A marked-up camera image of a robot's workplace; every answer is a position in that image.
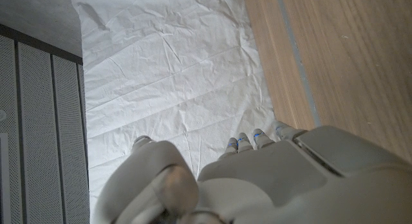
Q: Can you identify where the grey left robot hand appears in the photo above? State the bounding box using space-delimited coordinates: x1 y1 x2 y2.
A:
91 120 412 224

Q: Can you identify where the white wrinkled backdrop cloth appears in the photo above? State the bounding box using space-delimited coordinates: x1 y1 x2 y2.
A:
69 0 281 220

